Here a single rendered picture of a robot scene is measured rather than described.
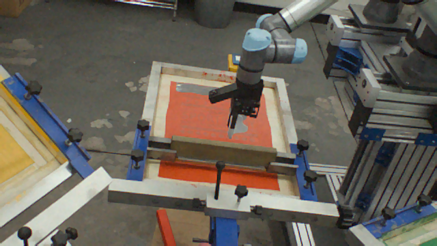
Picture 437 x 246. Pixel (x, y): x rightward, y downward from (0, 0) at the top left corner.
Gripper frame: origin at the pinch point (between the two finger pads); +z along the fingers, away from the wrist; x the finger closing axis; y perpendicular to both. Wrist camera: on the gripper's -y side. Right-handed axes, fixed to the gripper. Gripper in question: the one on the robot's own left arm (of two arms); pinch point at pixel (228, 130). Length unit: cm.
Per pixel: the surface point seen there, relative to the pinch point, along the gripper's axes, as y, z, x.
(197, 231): 6, 110, 55
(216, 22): 19, 104, 318
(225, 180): 2.0, 16.4, -5.8
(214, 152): -3.0, 8.9, -1.0
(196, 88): -9, 16, 49
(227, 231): -0.2, 7.9, -36.3
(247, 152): 7.8, 7.3, -1.1
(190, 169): -10.2, 16.5, -2.3
